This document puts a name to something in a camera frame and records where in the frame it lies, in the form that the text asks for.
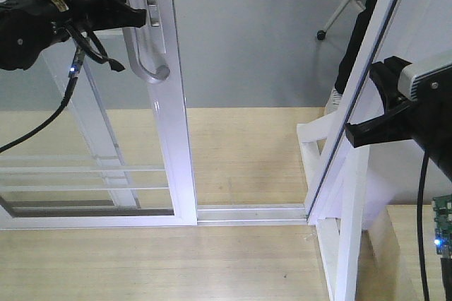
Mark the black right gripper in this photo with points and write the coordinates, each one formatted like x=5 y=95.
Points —
x=426 y=122

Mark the grey door pull handle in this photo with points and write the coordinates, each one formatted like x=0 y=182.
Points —
x=146 y=61

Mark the white framed glass sliding door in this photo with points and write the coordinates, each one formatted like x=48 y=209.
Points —
x=117 y=156

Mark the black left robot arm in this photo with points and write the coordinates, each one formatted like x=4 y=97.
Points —
x=30 y=26

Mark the aluminium floor door track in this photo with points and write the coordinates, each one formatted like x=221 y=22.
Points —
x=252 y=214

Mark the green circuit board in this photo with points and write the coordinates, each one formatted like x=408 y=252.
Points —
x=442 y=217

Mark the light wooden block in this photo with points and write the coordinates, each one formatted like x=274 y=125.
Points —
x=393 y=236

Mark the seated person in black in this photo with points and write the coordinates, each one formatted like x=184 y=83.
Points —
x=348 y=61

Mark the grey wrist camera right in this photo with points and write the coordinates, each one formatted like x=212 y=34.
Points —
x=427 y=79

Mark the white door frame post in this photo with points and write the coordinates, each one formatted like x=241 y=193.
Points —
x=336 y=172

